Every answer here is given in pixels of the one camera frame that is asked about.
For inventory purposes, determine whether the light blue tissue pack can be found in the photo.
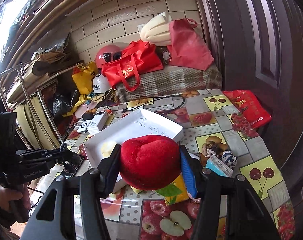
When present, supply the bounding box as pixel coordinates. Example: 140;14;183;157
205;155;233;177

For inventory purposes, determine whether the beige knotted rope toy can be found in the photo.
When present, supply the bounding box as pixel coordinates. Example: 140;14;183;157
201;139;222;158

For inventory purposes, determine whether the black white patterned scrunchie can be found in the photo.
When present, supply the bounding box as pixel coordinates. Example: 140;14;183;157
221;150;237;170

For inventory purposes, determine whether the red plush apple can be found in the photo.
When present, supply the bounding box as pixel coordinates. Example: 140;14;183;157
119;135;181;190

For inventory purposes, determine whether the pale yellow round sponge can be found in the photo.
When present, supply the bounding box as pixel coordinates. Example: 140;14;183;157
101;141;117;158

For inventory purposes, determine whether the person's left hand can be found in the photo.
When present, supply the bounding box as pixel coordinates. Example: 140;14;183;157
0;183;31;212

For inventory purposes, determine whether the fruit pattern tablecloth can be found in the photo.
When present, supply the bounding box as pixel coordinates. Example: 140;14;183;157
51;88;296;240

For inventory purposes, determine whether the white power bank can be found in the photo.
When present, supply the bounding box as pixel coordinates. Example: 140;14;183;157
87;111;108;135

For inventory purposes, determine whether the small white round device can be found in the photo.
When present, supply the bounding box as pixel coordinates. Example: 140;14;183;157
76;120;91;134

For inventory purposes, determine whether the small black box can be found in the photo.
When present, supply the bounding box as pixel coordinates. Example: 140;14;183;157
82;111;95;121

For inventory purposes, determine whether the white cardboard box lid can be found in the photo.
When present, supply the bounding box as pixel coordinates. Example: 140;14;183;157
84;108;183;183

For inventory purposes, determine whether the metal shelf rack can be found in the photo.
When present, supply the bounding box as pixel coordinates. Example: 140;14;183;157
0;65;72;149

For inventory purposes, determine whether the black plastic bag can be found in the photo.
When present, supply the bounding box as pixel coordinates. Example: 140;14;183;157
49;94;72;118

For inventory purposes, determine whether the red plastic bag by door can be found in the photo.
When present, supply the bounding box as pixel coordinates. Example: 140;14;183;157
223;90;272;128

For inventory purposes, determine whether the plaid covered bench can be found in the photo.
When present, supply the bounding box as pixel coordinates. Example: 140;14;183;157
115;64;222;103

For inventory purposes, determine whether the yellow shopping bag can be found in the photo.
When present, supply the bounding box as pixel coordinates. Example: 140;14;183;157
72;61;98;95

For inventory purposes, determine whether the red tote bag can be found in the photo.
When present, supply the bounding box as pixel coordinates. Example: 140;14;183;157
102;40;163;92

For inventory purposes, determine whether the pink red helmet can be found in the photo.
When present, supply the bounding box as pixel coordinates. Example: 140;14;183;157
95;42;129;69

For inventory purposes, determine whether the pink red plastic bag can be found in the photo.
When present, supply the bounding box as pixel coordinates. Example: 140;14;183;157
167;18;214;71

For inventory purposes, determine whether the cream folded pillow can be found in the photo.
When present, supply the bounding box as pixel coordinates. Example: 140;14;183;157
140;11;172;47

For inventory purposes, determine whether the black cable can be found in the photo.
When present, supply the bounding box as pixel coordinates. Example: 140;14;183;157
101;87;186;116

